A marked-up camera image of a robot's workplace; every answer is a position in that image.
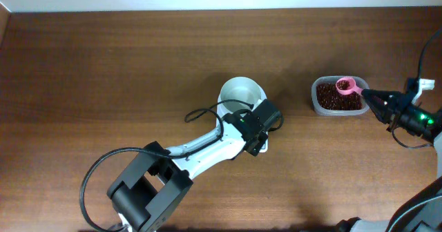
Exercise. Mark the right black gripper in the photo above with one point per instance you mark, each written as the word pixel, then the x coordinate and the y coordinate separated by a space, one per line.
pixel 387 112

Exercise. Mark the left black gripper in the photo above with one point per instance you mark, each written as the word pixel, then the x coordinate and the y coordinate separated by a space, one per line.
pixel 260 141

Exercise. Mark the pink measuring scoop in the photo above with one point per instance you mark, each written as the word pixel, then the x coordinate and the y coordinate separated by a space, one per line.
pixel 347 86

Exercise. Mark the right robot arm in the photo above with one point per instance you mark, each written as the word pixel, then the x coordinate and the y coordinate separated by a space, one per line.
pixel 423 211

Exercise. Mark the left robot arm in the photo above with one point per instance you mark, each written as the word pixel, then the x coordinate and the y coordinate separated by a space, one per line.
pixel 150 188

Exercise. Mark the white digital kitchen scale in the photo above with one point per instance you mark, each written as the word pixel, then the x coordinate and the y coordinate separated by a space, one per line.
pixel 251 95

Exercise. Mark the clear plastic bean container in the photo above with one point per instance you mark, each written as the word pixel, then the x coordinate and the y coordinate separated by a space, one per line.
pixel 327 112

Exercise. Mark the white round bowl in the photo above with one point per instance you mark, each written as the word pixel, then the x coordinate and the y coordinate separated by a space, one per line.
pixel 240 82

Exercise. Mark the red beans in container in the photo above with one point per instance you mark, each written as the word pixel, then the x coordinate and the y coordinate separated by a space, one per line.
pixel 329 98

